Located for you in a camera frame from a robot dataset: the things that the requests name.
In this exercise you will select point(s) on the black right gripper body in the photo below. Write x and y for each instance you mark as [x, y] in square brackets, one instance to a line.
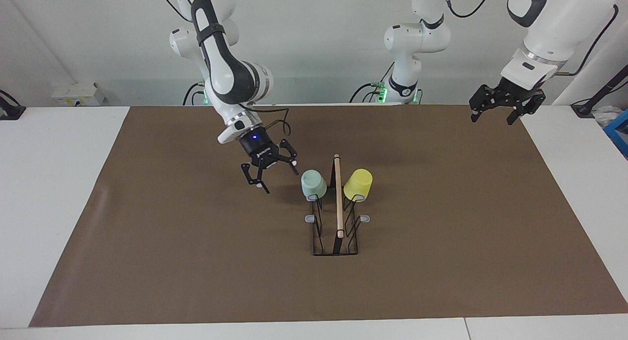
[257, 146]

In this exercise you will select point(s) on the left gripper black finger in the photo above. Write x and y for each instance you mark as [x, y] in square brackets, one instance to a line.
[529, 107]
[484, 99]

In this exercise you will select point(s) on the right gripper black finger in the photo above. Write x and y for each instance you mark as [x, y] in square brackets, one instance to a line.
[287, 153]
[254, 173]

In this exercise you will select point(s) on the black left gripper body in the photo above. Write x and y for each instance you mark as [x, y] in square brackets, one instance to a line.
[515, 92]

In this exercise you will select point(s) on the green plastic cup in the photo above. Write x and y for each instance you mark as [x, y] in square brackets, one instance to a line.
[314, 185]

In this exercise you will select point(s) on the yellow plastic cup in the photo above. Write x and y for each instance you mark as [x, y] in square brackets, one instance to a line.
[358, 183]

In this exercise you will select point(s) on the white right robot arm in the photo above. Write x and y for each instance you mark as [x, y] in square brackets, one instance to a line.
[225, 70]

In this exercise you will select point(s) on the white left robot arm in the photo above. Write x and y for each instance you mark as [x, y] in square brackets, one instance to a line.
[417, 38]

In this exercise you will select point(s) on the crumpled clear plastic bag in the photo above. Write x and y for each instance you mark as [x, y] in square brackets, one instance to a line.
[608, 115]

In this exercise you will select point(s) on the blue box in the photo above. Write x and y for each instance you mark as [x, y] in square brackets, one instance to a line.
[619, 134]

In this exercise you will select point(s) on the brown table mat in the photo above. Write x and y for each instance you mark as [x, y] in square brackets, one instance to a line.
[245, 281]

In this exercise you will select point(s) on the black camera stand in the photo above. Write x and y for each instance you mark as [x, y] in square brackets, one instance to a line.
[584, 108]

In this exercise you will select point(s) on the black clamp mount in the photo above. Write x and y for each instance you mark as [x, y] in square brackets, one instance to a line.
[10, 112]

